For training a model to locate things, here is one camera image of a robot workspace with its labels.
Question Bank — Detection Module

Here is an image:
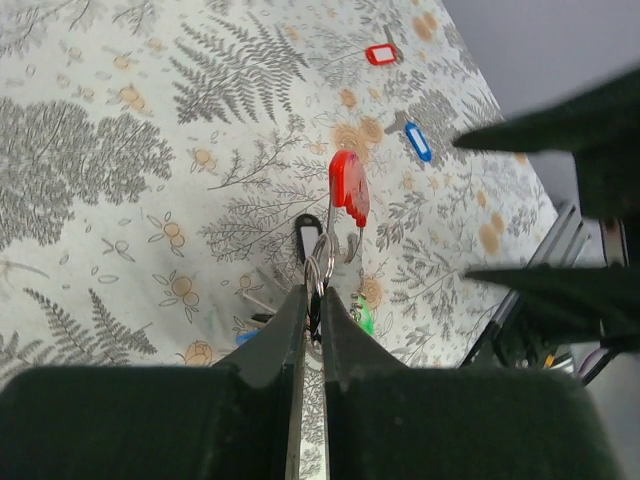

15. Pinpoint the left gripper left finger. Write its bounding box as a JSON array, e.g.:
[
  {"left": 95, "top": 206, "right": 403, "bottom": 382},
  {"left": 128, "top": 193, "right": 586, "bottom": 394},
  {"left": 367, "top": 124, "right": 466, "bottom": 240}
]
[{"left": 1, "top": 286, "right": 306, "bottom": 479}]

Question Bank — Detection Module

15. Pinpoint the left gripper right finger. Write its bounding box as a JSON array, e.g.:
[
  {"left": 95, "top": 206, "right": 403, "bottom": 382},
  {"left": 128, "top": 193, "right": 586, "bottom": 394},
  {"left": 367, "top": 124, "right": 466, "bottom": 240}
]
[{"left": 320, "top": 289, "right": 623, "bottom": 479}]

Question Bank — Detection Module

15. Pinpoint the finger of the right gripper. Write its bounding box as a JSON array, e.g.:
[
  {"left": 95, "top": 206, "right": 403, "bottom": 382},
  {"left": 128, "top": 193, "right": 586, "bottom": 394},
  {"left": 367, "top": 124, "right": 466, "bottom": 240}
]
[
  {"left": 453, "top": 69, "right": 639, "bottom": 220},
  {"left": 464, "top": 265, "right": 639, "bottom": 345}
]

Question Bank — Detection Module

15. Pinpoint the key bunch with coloured tags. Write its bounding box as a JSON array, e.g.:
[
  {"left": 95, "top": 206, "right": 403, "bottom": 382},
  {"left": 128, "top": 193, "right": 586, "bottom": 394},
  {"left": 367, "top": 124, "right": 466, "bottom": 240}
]
[{"left": 234, "top": 149, "right": 376, "bottom": 359}]

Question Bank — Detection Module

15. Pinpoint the blue key tag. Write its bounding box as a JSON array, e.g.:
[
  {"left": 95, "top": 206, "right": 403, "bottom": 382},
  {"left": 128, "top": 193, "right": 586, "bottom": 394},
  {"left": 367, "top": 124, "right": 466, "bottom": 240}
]
[{"left": 384, "top": 111, "right": 433, "bottom": 163}]

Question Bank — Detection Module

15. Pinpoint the red key tag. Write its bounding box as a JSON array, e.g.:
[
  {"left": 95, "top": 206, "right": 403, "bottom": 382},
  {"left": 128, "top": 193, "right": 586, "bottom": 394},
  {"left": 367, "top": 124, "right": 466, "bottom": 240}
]
[{"left": 365, "top": 25, "right": 404, "bottom": 66}]

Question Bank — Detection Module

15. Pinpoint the floral table mat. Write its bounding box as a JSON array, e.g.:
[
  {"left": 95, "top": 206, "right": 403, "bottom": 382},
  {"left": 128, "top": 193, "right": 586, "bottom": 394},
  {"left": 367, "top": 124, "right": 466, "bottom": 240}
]
[{"left": 1, "top": 1, "right": 556, "bottom": 383}]

